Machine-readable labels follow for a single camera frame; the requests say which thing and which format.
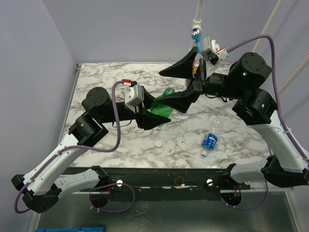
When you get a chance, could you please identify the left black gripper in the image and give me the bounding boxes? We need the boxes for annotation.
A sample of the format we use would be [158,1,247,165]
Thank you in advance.
[100,86,171,129]

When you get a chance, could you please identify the green plastic bottle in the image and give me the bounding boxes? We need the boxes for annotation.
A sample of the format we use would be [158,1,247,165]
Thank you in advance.
[150,88,176,128]

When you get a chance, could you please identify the white bottle cap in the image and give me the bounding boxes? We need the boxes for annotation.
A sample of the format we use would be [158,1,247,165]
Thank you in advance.
[154,140,162,148]

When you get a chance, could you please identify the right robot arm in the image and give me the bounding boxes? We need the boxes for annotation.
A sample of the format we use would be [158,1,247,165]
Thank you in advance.
[159,47,309,189]

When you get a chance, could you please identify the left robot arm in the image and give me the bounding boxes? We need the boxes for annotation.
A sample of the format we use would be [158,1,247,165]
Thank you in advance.
[11,85,170,213]

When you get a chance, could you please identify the blue label clear bottle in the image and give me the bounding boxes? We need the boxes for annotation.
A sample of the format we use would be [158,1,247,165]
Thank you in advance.
[201,118,223,157]

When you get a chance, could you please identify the yellow faucet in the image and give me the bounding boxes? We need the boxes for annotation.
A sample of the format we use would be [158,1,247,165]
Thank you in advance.
[193,61,199,78]

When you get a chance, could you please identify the blue faucet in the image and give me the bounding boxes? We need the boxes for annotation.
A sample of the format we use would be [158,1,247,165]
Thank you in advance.
[190,27,202,54]

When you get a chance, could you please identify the blue bin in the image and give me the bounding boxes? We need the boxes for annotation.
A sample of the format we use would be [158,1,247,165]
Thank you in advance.
[35,227,105,232]

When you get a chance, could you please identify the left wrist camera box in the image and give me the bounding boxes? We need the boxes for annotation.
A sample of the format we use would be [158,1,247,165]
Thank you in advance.
[122,79,144,107]

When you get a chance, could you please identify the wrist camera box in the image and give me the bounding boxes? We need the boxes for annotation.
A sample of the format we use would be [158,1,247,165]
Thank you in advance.
[122,79,144,107]
[200,36,229,65]

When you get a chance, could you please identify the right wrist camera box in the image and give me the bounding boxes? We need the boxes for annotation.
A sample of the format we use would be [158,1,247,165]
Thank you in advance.
[200,36,229,65]

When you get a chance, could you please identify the white pipe frame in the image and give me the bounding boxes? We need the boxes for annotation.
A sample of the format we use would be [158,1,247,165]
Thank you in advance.
[192,0,309,94]

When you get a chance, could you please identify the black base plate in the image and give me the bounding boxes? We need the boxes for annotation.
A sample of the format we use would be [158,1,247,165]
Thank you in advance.
[65,165,252,203]

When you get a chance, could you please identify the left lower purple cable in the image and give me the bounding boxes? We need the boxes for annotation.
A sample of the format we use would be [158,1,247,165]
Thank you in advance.
[89,182,136,213]

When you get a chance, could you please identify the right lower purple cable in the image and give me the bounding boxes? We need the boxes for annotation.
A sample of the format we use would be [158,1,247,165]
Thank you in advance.
[223,180,269,211]

